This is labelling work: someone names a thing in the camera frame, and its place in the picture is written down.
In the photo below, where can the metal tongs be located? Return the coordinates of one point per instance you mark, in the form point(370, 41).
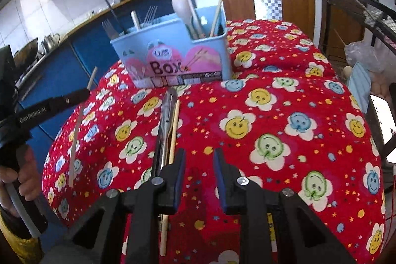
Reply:
point(167, 115)

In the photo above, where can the person's left hand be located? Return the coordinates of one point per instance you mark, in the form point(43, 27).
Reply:
point(29, 177)

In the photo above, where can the metal fork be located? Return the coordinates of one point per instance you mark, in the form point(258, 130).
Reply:
point(109, 29)
point(150, 15)

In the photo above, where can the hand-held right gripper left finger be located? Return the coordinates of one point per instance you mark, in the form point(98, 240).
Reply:
point(179, 180)

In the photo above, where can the light blue utensil box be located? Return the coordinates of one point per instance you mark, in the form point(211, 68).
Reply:
point(201, 66)

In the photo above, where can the black chopstick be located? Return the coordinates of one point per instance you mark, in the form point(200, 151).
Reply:
point(113, 14)

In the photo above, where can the metal wok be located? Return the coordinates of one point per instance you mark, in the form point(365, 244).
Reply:
point(26, 53)

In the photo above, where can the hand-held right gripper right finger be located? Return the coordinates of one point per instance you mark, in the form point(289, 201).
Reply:
point(220, 186)

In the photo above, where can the metal kettle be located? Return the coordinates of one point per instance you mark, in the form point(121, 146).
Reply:
point(51, 42)

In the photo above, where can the white plastic spoon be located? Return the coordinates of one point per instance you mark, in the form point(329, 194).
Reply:
point(182, 9)

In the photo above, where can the blue face mask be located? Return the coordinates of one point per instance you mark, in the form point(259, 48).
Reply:
point(360, 81)

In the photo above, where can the red smiley flower tablecloth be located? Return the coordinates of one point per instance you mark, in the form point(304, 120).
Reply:
point(278, 115)

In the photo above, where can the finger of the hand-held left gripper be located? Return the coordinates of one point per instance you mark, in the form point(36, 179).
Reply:
point(68, 100)

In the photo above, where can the clear plastic bag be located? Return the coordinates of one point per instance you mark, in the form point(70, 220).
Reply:
point(362, 55)

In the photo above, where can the pale chopstick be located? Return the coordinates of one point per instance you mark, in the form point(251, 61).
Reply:
point(74, 152)

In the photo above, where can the wooden chopstick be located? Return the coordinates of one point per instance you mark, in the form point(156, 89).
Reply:
point(174, 134)
point(218, 10)

